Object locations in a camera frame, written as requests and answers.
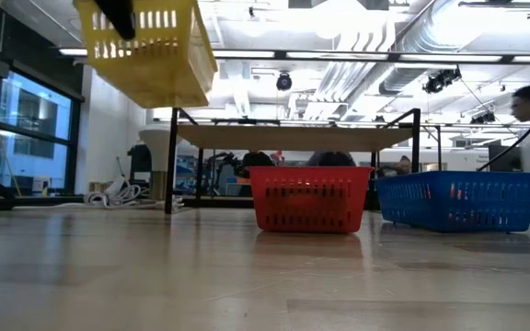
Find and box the yellow plastic basket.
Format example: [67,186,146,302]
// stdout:
[72,0,219,109]

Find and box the red plastic basket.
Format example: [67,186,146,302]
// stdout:
[246,165,375,234]

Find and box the blue plastic basket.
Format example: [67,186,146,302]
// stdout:
[374,170,530,234]

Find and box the black background chair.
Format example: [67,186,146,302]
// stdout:
[126,143,154,183]

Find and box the overhead light bar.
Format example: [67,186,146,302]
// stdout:
[57,48,530,64]

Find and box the dark computer monitor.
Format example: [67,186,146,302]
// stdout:
[488,144,524,173]

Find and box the white lamp cable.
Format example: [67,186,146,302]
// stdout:
[83,177,186,211]

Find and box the black overhead camera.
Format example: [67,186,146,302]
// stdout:
[275,72,294,92]

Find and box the wooden riser shelf black frame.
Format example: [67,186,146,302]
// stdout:
[163,106,442,215]

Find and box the black ceiling camera rig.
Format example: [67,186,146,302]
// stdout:
[421,65,463,96]

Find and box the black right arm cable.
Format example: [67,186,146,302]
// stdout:
[478,96,530,172]

